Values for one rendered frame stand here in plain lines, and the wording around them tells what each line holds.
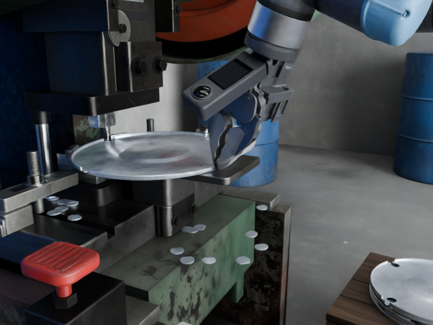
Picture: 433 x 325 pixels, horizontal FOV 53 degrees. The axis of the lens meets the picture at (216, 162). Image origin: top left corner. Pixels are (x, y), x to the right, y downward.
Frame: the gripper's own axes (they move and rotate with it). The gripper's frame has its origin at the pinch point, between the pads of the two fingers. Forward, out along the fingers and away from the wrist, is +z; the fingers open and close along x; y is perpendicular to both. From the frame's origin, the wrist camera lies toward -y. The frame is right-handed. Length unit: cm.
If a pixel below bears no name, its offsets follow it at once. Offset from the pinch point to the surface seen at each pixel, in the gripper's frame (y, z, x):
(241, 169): 3.5, 0.5, -2.7
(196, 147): 7.1, 5.7, 10.3
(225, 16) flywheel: 31.3, -10.5, 33.6
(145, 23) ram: 3.1, -11.0, 26.8
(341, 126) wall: 309, 107, 100
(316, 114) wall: 303, 108, 123
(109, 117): -2.8, 6.0, 24.1
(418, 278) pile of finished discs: 60, 31, -30
